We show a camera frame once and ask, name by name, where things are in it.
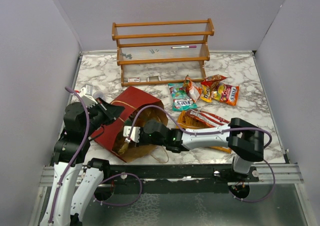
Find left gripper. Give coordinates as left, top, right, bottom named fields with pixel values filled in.
left=83, top=96, right=126, bottom=137

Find gold snack bag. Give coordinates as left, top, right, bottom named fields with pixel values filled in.
left=112, top=136, right=129, bottom=155

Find large orange snack bag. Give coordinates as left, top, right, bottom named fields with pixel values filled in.
left=177, top=111, right=232, bottom=154

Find red brown paper bag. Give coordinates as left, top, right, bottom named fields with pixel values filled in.
left=91, top=86, right=164, bottom=163

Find green Fox's mint bag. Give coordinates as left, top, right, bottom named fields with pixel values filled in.
left=168, top=83, right=198, bottom=112

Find small orange candy packet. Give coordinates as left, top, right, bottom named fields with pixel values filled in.
left=183, top=75, right=203, bottom=103

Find red white chip bag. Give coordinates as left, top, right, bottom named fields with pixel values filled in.
left=185, top=109, right=230, bottom=128

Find red nut snack bag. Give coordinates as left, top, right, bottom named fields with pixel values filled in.
left=200, top=74, right=227, bottom=88

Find orange Fox's candy bag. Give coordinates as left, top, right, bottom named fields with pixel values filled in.
left=211, top=82, right=240, bottom=106

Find yellow M&M's candy bag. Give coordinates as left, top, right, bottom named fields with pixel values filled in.
left=200, top=85, right=215, bottom=103

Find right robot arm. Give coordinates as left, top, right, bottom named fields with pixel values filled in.
left=135, top=118, right=266, bottom=182

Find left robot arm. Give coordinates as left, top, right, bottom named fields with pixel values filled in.
left=40, top=98, right=125, bottom=226

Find small red white card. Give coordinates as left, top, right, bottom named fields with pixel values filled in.
left=127, top=77, right=141, bottom=83

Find grey clips on rack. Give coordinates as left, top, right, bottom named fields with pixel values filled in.
left=120, top=47, right=159, bottom=60

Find wooden two-tier rack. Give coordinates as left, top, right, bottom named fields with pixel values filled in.
left=111, top=18, right=215, bottom=87

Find pink white marker pen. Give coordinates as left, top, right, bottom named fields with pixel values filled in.
left=171, top=45, right=197, bottom=49

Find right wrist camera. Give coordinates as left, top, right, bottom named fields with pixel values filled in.
left=123, top=125, right=141, bottom=144

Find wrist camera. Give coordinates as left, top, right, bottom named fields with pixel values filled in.
left=123, top=125, right=141, bottom=144
left=78, top=84, right=98, bottom=108

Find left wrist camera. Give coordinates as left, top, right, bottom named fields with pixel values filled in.
left=78, top=84, right=98, bottom=108

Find small white frame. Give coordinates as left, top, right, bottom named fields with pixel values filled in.
left=147, top=75, right=162, bottom=82

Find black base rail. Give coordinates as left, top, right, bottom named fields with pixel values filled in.
left=106, top=164, right=259, bottom=194

